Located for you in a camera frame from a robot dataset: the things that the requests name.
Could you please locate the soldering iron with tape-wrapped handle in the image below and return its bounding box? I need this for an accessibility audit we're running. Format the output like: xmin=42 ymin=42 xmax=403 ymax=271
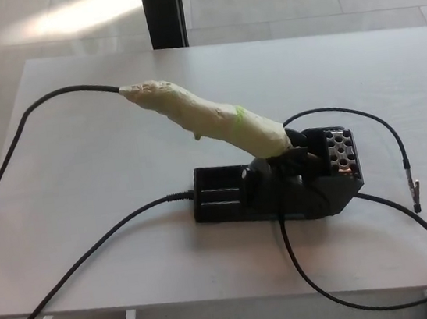
xmin=118 ymin=62 xmax=296 ymax=178

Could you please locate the black vertical pillar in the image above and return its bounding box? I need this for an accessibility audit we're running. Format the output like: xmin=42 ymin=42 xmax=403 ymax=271
xmin=140 ymin=0 xmax=190 ymax=53

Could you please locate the black soldering station base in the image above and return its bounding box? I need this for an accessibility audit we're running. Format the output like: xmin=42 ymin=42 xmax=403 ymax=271
xmin=184 ymin=119 xmax=370 ymax=236

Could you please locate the black soldering iron cable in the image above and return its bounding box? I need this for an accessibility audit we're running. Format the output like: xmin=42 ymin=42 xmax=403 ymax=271
xmin=0 ymin=73 xmax=210 ymax=319

